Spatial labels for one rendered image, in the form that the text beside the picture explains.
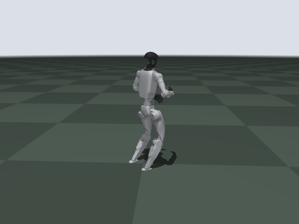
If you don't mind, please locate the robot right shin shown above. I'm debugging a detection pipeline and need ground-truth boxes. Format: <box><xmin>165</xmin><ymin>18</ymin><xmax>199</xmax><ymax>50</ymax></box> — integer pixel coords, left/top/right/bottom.
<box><xmin>144</xmin><ymin>140</ymin><xmax>163</xmax><ymax>170</ymax></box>

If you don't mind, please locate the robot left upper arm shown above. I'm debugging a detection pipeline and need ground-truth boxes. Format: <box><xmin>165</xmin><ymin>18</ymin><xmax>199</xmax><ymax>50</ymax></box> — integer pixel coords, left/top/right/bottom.
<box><xmin>133</xmin><ymin>70</ymin><xmax>140</xmax><ymax>91</ymax></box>

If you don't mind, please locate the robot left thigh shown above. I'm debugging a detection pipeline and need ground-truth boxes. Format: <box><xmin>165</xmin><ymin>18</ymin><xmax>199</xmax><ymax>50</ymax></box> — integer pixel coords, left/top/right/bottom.
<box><xmin>138</xmin><ymin>110</ymin><xmax>152</xmax><ymax>141</ymax></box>

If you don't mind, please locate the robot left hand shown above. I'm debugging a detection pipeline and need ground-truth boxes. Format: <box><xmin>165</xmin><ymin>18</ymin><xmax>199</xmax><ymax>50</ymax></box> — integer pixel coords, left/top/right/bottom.
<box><xmin>154</xmin><ymin>94</ymin><xmax>164</xmax><ymax>104</ymax></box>

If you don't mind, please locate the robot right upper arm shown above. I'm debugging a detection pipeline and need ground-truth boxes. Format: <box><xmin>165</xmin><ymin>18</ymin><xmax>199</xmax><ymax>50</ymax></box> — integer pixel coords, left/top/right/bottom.
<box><xmin>153</xmin><ymin>72</ymin><xmax>169</xmax><ymax>98</ymax></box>

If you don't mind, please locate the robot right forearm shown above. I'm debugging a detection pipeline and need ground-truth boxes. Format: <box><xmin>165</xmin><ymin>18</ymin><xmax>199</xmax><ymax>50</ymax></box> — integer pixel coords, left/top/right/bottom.
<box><xmin>166</xmin><ymin>90</ymin><xmax>174</xmax><ymax>98</ymax></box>

